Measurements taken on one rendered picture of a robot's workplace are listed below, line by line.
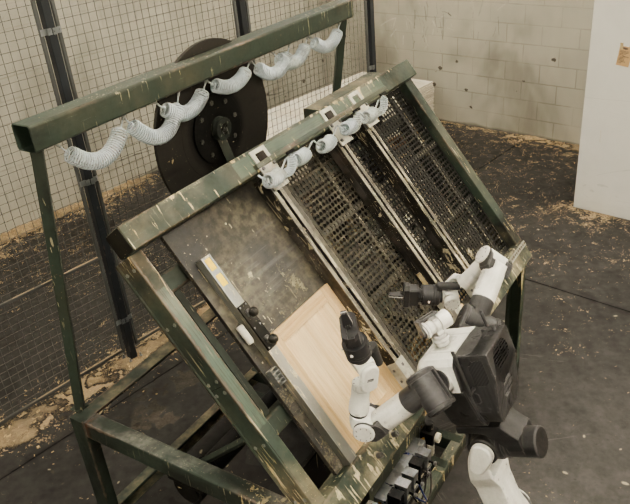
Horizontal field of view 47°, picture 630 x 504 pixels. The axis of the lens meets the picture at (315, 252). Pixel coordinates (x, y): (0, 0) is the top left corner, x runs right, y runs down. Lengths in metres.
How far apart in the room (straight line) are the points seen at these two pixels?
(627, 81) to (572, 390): 2.70
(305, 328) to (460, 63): 6.08
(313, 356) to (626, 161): 4.16
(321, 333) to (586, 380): 2.23
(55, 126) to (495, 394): 1.77
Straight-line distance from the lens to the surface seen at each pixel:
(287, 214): 2.97
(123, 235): 2.48
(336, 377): 2.90
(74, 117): 2.73
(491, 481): 2.88
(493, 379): 2.52
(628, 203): 6.59
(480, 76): 8.50
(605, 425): 4.44
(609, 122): 6.41
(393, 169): 3.60
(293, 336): 2.82
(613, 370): 4.84
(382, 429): 2.57
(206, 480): 3.02
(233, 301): 2.67
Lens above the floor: 2.91
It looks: 29 degrees down
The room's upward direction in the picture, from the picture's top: 5 degrees counter-clockwise
